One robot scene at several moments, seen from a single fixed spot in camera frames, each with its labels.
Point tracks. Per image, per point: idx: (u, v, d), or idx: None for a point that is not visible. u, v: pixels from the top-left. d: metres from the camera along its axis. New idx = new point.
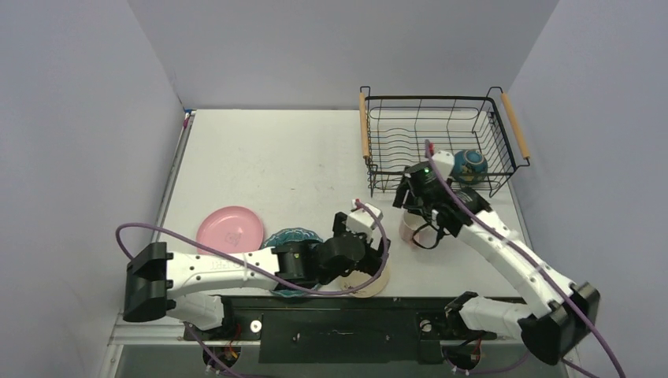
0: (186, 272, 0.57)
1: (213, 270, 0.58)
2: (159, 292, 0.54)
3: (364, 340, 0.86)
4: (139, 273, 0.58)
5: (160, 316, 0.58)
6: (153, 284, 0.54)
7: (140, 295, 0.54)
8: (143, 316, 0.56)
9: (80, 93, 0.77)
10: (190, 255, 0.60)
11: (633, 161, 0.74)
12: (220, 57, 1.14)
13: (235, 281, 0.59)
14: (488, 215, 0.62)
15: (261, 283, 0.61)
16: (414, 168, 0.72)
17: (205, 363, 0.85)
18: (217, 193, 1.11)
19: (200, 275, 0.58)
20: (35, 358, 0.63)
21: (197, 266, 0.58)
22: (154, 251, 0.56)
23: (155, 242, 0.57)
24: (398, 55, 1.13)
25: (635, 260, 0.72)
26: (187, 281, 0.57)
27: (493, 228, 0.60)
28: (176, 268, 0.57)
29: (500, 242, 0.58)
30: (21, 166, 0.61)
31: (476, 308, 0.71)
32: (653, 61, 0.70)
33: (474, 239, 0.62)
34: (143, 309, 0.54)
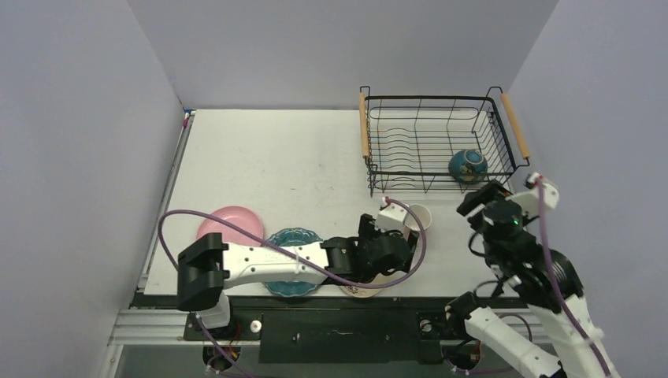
0: (241, 263, 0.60)
1: (265, 263, 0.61)
2: (217, 280, 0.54)
3: (365, 340, 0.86)
4: (194, 262, 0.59)
5: (211, 304, 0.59)
6: (211, 273, 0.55)
7: (198, 284, 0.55)
8: (197, 304, 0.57)
9: (80, 93, 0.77)
10: (241, 249, 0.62)
11: (632, 161, 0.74)
12: (220, 57, 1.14)
13: (285, 274, 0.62)
14: (578, 304, 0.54)
15: (309, 277, 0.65)
16: (502, 216, 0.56)
17: (205, 363, 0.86)
18: (217, 193, 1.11)
19: (254, 267, 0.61)
20: (35, 357, 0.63)
21: (252, 258, 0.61)
22: (211, 241, 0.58)
23: (212, 234, 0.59)
24: (398, 55, 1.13)
25: (635, 261, 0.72)
26: (242, 272, 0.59)
27: (578, 322, 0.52)
28: (231, 260, 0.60)
29: (581, 340, 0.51)
30: (20, 166, 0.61)
31: (488, 329, 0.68)
32: (653, 62, 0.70)
33: (552, 321, 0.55)
34: (201, 297, 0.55)
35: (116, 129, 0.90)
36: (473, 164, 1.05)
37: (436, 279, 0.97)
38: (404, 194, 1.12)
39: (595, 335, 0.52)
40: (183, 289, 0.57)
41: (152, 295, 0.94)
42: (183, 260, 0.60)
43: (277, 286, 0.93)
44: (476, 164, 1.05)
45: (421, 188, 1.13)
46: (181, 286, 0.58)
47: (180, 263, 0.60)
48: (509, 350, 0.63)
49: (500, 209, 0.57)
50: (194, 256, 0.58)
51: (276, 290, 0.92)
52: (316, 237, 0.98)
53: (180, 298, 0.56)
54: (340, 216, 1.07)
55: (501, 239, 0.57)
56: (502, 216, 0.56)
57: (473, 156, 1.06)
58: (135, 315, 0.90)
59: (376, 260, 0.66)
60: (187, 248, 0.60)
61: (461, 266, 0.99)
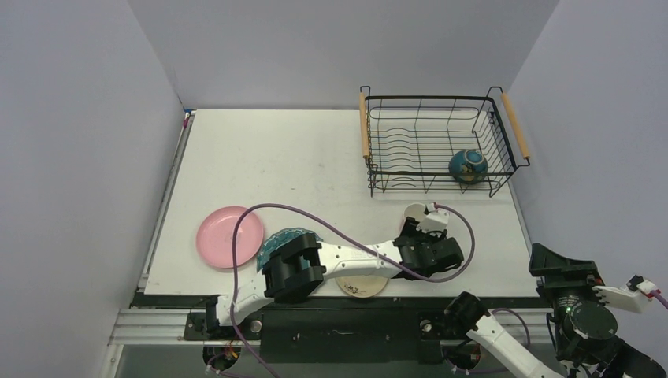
0: (334, 260, 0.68)
1: (353, 259, 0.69)
2: (317, 276, 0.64)
3: (365, 340, 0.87)
4: (289, 259, 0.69)
5: (303, 295, 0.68)
6: (311, 269, 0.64)
7: (300, 279, 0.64)
8: (293, 296, 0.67)
9: (80, 93, 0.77)
10: (332, 246, 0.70)
11: (632, 161, 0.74)
12: (220, 58, 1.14)
13: (369, 268, 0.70)
14: None
15: (386, 271, 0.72)
16: (594, 330, 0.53)
17: (205, 363, 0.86)
18: (218, 193, 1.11)
19: (344, 263, 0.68)
20: (35, 356, 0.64)
21: (341, 255, 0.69)
22: (306, 242, 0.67)
23: (306, 234, 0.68)
24: (398, 55, 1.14)
25: (636, 261, 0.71)
26: (334, 268, 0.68)
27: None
28: (325, 255, 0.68)
29: None
30: (20, 165, 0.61)
31: (496, 345, 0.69)
32: (652, 63, 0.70)
33: None
34: (300, 290, 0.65)
35: (116, 129, 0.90)
36: (473, 164, 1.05)
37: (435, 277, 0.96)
38: (404, 194, 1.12)
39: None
40: (282, 283, 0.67)
41: (153, 294, 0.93)
42: (280, 257, 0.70)
43: None
44: (476, 164, 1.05)
45: (421, 188, 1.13)
46: (280, 279, 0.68)
47: (276, 260, 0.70)
48: (519, 369, 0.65)
49: (591, 320, 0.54)
50: (291, 253, 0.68)
51: None
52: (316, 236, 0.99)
53: (280, 290, 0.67)
54: (340, 215, 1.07)
55: (592, 350, 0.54)
56: (595, 327, 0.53)
57: (474, 157, 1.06)
58: (134, 315, 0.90)
59: (440, 259, 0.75)
60: (282, 246, 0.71)
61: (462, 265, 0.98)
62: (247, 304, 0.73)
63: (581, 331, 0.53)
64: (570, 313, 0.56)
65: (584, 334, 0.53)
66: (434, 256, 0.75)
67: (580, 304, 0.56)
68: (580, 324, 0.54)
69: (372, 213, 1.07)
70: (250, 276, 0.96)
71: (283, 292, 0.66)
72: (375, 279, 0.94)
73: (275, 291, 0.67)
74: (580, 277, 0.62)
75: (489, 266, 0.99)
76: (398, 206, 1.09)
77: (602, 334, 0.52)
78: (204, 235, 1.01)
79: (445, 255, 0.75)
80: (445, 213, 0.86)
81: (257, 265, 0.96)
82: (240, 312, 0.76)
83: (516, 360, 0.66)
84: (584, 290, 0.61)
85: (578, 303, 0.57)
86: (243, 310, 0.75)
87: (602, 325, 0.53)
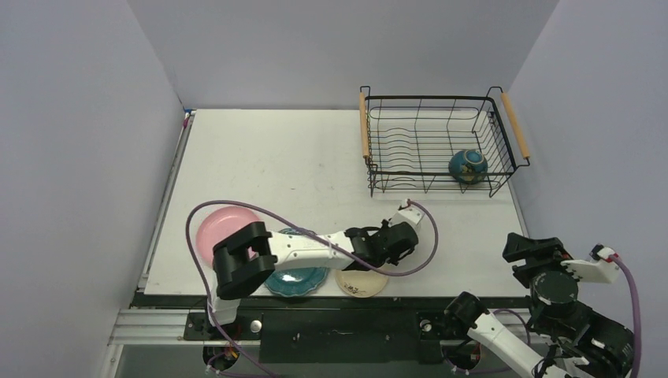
0: (285, 249, 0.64)
1: (306, 248, 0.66)
2: (269, 264, 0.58)
3: (365, 340, 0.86)
4: (235, 251, 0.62)
5: (252, 290, 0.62)
6: (261, 258, 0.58)
7: (249, 268, 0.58)
8: (239, 290, 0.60)
9: (79, 93, 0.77)
10: (283, 235, 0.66)
11: (633, 161, 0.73)
12: (220, 57, 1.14)
13: (321, 259, 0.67)
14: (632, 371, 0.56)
15: (337, 263, 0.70)
16: (556, 296, 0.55)
17: (205, 363, 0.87)
18: (218, 192, 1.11)
19: (296, 252, 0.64)
20: (34, 357, 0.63)
21: (293, 244, 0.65)
22: (256, 229, 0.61)
23: (254, 223, 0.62)
24: (398, 55, 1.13)
25: (636, 261, 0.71)
26: (285, 257, 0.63)
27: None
28: (276, 244, 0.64)
29: None
30: (19, 165, 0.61)
31: (496, 342, 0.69)
32: (652, 62, 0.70)
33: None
34: (250, 282, 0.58)
35: (116, 129, 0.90)
36: (473, 164, 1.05)
37: (435, 278, 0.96)
38: (403, 194, 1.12)
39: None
40: (228, 276, 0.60)
41: (153, 294, 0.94)
42: (224, 249, 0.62)
43: (277, 286, 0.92)
44: (476, 164, 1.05)
45: (421, 188, 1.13)
46: (224, 273, 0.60)
47: (220, 252, 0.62)
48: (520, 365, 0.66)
49: (550, 286, 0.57)
50: (237, 244, 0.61)
51: (276, 290, 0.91)
52: None
53: (225, 285, 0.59)
54: (340, 215, 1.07)
55: (557, 315, 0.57)
56: (552, 291, 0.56)
57: (473, 157, 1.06)
58: (135, 315, 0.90)
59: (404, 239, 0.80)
60: (227, 237, 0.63)
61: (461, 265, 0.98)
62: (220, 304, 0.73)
63: (544, 298, 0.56)
64: (533, 282, 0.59)
65: (544, 299, 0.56)
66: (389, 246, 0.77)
67: (544, 274, 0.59)
68: (539, 289, 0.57)
69: (372, 213, 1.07)
70: None
71: (230, 286, 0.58)
72: (374, 279, 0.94)
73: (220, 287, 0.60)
74: (547, 256, 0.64)
75: (489, 266, 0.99)
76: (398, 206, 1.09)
77: (560, 298, 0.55)
78: (203, 235, 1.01)
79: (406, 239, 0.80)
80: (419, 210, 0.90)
81: None
82: (220, 311, 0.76)
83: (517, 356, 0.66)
84: (553, 268, 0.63)
85: (543, 274, 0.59)
86: (223, 309, 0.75)
87: (560, 290, 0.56)
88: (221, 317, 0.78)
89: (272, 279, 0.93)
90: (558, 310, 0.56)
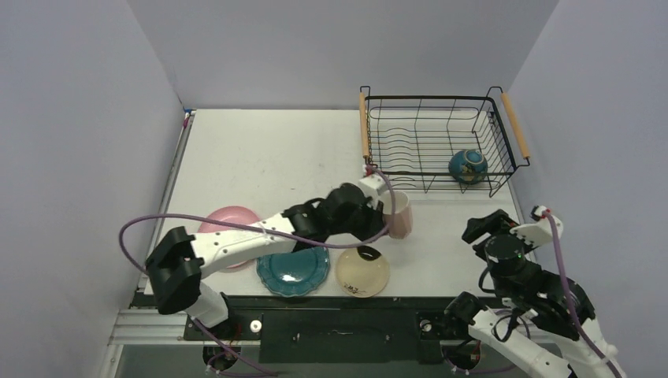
0: (212, 248, 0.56)
1: (235, 241, 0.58)
2: (194, 269, 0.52)
3: (365, 341, 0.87)
4: (165, 263, 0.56)
5: (194, 296, 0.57)
6: (186, 264, 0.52)
7: (176, 279, 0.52)
8: (177, 302, 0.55)
9: (80, 94, 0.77)
10: (211, 233, 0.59)
11: (633, 161, 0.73)
12: (220, 57, 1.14)
13: (257, 248, 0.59)
14: (591, 324, 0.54)
15: (280, 246, 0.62)
16: (502, 253, 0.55)
17: (205, 363, 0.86)
18: (218, 192, 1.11)
19: (226, 248, 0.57)
20: (34, 357, 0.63)
21: (220, 240, 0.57)
22: (176, 235, 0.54)
23: (173, 229, 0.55)
24: (398, 54, 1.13)
25: (636, 261, 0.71)
26: (214, 257, 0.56)
27: (596, 346, 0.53)
28: (201, 245, 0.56)
29: (599, 361, 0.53)
30: (19, 165, 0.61)
31: (495, 337, 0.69)
32: (653, 61, 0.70)
33: (567, 344, 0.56)
34: (183, 290, 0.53)
35: (116, 129, 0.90)
36: (473, 164, 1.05)
37: (435, 278, 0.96)
38: (403, 194, 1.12)
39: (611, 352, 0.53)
40: (159, 291, 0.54)
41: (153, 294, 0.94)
42: (153, 264, 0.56)
43: (277, 286, 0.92)
44: (476, 164, 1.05)
45: (421, 188, 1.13)
46: (157, 289, 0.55)
47: (150, 268, 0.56)
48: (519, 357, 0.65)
49: (499, 246, 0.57)
50: (162, 257, 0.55)
51: (276, 290, 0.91)
52: None
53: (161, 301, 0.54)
54: None
55: (510, 274, 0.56)
56: (501, 250, 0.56)
57: (473, 157, 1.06)
58: (135, 316, 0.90)
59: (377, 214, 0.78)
60: (154, 251, 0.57)
61: (461, 266, 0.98)
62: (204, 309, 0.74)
63: (492, 256, 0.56)
64: (484, 243, 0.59)
65: (493, 257, 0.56)
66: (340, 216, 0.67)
67: (494, 237, 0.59)
68: (490, 249, 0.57)
69: None
70: (250, 276, 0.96)
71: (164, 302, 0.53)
72: (374, 279, 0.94)
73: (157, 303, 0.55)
74: (497, 228, 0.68)
75: None
76: None
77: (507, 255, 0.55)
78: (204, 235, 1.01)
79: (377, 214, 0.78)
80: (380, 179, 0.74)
81: (256, 265, 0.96)
82: (202, 315, 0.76)
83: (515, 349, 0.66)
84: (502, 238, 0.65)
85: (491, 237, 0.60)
86: (205, 313, 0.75)
87: (508, 249, 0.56)
88: (209, 321, 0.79)
89: (272, 279, 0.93)
90: (506, 268, 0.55)
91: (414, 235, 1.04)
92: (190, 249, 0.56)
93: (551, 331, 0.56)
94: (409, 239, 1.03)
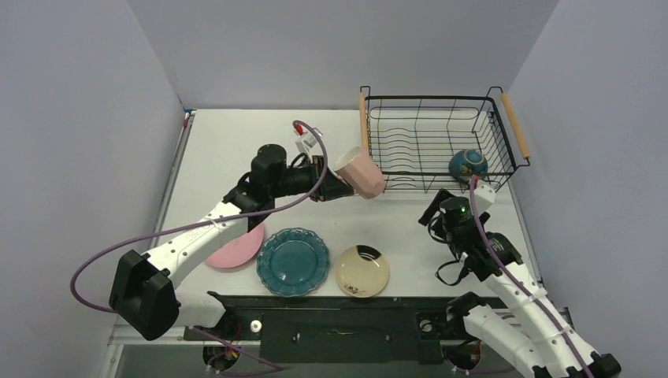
0: (172, 255, 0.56)
1: (191, 241, 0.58)
2: (164, 279, 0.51)
3: (365, 341, 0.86)
4: (130, 293, 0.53)
5: (175, 305, 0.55)
6: (152, 279, 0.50)
7: (149, 298, 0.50)
8: (161, 317, 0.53)
9: (80, 94, 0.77)
10: (164, 243, 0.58)
11: (633, 161, 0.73)
12: (220, 57, 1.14)
13: (215, 240, 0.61)
14: (518, 268, 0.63)
15: (233, 231, 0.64)
16: (451, 205, 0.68)
17: (205, 363, 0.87)
18: (217, 192, 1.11)
19: (185, 251, 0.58)
20: (34, 356, 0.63)
21: (176, 246, 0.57)
22: (128, 261, 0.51)
23: (120, 258, 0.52)
24: (398, 55, 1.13)
25: (636, 261, 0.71)
26: (177, 263, 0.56)
27: (521, 283, 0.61)
28: (159, 259, 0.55)
29: (526, 298, 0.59)
30: (20, 165, 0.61)
31: (484, 325, 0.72)
32: (654, 61, 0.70)
33: (501, 290, 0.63)
34: (161, 305, 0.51)
35: (116, 129, 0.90)
36: (473, 164, 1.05)
37: (435, 278, 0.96)
38: (403, 194, 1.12)
39: (539, 292, 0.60)
40: (139, 317, 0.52)
41: None
42: (118, 298, 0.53)
43: (277, 286, 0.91)
44: (476, 164, 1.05)
45: (421, 188, 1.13)
46: (136, 317, 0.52)
47: (118, 303, 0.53)
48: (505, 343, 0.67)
49: (450, 202, 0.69)
50: (125, 286, 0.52)
51: (276, 290, 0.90)
52: (315, 236, 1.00)
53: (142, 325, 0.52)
54: (339, 215, 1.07)
55: (456, 225, 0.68)
56: (450, 205, 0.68)
57: (474, 157, 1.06)
58: None
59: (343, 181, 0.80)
60: (113, 287, 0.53)
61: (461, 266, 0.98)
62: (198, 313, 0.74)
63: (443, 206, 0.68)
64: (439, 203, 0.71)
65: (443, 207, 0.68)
66: (276, 180, 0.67)
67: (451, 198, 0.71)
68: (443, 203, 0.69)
69: (372, 214, 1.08)
70: (250, 276, 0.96)
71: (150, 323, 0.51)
72: (374, 279, 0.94)
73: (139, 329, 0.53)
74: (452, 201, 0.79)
75: None
76: (398, 206, 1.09)
77: (454, 208, 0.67)
78: None
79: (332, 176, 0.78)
80: (312, 135, 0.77)
81: (256, 265, 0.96)
82: (202, 317, 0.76)
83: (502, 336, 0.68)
84: None
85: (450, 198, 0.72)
86: (204, 313, 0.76)
87: (457, 204, 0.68)
88: (208, 324, 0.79)
89: (272, 279, 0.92)
90: (452, 218, 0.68)
91: (414, 235, 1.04)
92: (150, 267, 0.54)
93: (483, 276, 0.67)
94: (408, 239, 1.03)
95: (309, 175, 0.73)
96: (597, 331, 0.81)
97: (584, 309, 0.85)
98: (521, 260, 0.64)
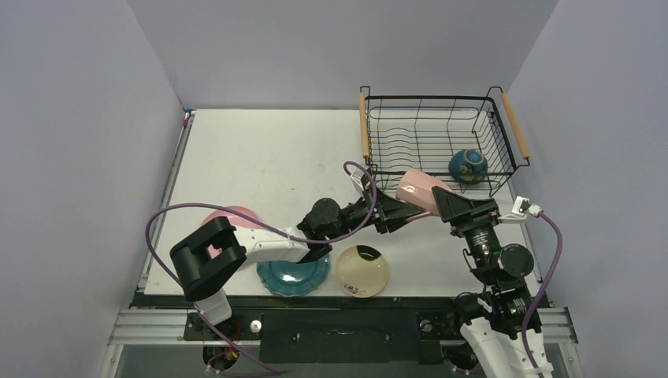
0: (250, 239, 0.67)
1: (270, 239, 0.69)
2: (239, 255, 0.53)
3: (365, 341, 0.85)
4: (198, 250, 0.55)
5: (223, 285, 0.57)
6: (230, 249, 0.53)
7: (217, 263, 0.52)
8: (208, 287, 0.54)
9: (79, 94, 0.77)
10: (246, 229, 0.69)
11: (632, 161, 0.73)
12: (220, 57, 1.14)
13: (282, 249, 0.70)
14: (533, 339, 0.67)
15: (296, 251, 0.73)
16: (514, 267, 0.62)
17: (205, 363, 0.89)
18: (218, 193, 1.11)
19: (261, 242, 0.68)
20: (34, 356, 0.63)
21: (257, 235, 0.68)
22: (221, 224, 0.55)
23: (217, 217, 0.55)
24: (398, 54, 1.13)
25: (636, 261, 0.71)
26: (253, 248, 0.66)
27: (532, 353, 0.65)
28: (242, 236, 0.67)
29: (532, 368, 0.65)
30: (19, 164, 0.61)
31: (480, 345, 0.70)
32: (654, 61, 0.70)
33: (508, 347, 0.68)
34: (220, 276, 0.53)
35: (116, 130, 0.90)
36: (473, 164, 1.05)
37: (436, 278, 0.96)
38: None
39: (545, 367, 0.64)
40: (194, 276, 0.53)
41: (153, 294, 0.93)
42: (187, 248, 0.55)
43: (277, 286, 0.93)
44: (476, 164, 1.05)
45: None
46: (189, 272, 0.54)
47: (182, 252, 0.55)
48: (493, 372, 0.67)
49: (517, 258, 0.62)
50: (202, 241, 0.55)
51: (276, 290, 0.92)
52: None
53: (190, 284, 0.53)
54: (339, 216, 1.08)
55: (498, 278, 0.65)
56: (515, 266, 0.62)
57: (473, 157, 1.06)
58: (135, 315, 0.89)
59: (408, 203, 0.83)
60: (190, 235, 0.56)
61: (460, 265, 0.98)
62: (205, 302, 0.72)
63: (502, 263, 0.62)
64: (502, 247, 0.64)
65: (502, 264, 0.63)
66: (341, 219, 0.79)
67: (516, 246, 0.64)
68: (506, 257, 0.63)
69: None
70: (249, 276, 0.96)
71: (198, 287, 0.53)
72: (374, 280, 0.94)
73: (184, 287, 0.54)
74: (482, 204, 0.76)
75: None
76: None
77: (517, 272, 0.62)
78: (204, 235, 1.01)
79: (391, 199, 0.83)
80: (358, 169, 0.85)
81: (256, 265, 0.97)
82: (209, 310, 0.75)
83: (494, 366, 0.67)
84: (487, 224, 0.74)
85: (513, 246, 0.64)
86: (214, 307, 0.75)
87: (523, 267, 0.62)
88: (213, 317, 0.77)
89: (272, 279, 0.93)
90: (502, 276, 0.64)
91: (415, 236, 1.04)
92: (230, 236, 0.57)
93: (495, 328, 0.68)
94: (409, 241, 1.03)
95: (366, 207, 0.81)
96: (595, 331, 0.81)
97: (584, 309, 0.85)
98: (541, 330, 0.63)
